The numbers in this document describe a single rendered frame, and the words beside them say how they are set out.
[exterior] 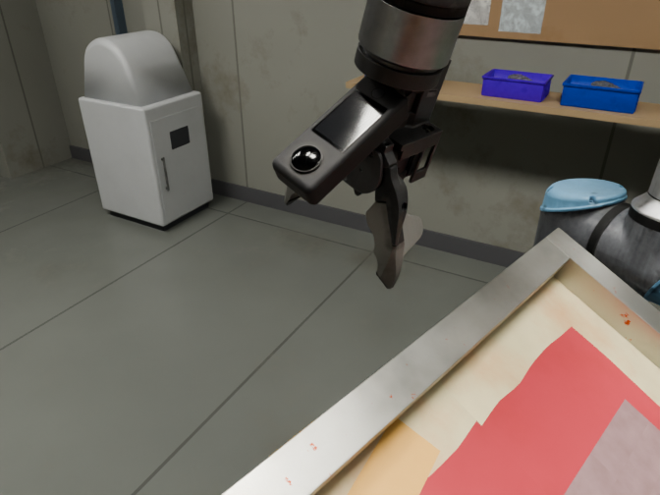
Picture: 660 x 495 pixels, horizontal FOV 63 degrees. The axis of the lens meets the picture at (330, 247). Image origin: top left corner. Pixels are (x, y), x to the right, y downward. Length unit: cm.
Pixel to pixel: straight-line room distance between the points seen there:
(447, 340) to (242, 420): 196
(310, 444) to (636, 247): 58
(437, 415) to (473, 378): 6
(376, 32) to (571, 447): 41
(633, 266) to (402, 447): 49
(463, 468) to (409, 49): 34
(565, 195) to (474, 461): 50
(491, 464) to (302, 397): 201
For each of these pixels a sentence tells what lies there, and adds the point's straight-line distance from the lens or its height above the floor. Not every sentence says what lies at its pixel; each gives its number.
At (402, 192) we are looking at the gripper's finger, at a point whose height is 157.
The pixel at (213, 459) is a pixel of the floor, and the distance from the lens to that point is 231.
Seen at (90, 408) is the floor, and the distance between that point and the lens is 266.
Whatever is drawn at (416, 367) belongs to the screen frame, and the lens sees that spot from 48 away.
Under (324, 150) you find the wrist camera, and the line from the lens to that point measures 42.
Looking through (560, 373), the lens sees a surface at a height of 137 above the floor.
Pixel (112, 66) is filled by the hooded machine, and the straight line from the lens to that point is 377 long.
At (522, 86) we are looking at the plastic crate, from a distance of 274.
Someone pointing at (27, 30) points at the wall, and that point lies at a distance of 541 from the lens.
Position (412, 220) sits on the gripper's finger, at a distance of 51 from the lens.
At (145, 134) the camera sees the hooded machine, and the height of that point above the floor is 72.
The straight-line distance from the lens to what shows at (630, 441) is 64.
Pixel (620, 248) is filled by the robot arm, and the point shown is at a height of 138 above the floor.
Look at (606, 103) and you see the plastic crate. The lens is 270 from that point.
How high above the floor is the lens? 176
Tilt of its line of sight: 29 degrees down
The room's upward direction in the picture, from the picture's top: straight up
